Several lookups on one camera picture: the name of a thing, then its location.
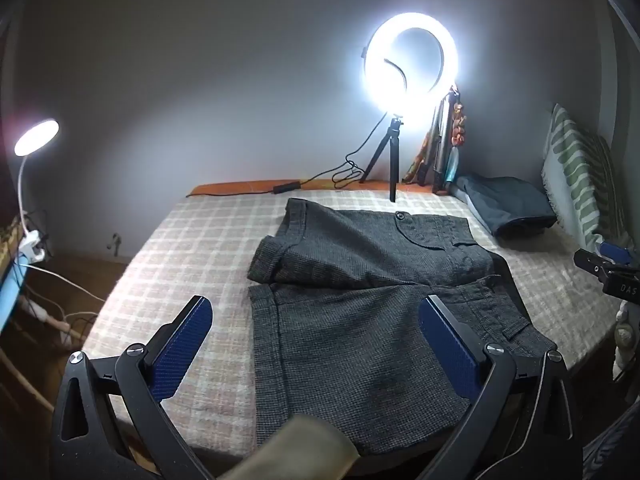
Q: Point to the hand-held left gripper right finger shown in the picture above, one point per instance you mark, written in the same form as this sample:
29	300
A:
449	347

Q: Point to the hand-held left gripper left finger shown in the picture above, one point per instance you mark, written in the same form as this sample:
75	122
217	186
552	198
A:
184	347

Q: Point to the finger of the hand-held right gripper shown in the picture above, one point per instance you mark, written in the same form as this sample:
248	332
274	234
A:
616	252
590	262

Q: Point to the dark grey pants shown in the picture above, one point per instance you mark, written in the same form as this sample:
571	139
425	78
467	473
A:
370	310

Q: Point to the white plush toy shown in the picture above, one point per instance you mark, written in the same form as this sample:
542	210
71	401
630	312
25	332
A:
624	332

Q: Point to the checked bed blanket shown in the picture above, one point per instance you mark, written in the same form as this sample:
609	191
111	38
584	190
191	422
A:
200	260

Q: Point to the green striped white pillow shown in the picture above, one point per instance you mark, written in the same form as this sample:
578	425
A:
575	170

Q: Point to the folded dark blue cloth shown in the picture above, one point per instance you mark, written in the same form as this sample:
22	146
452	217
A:
505	202

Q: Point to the beige cloth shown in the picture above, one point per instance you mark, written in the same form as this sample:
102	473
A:
295	447

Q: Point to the orange mattress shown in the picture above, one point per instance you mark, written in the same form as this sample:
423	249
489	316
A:
230	188

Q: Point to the light blue board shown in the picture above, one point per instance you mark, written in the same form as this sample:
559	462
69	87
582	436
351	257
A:
10	295

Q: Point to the white power strip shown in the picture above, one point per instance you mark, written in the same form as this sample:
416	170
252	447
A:
34	244

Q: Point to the black tripod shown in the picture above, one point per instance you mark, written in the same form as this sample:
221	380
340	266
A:
392	160

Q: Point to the white desk lamp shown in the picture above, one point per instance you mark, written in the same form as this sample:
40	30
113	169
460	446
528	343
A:
36	136

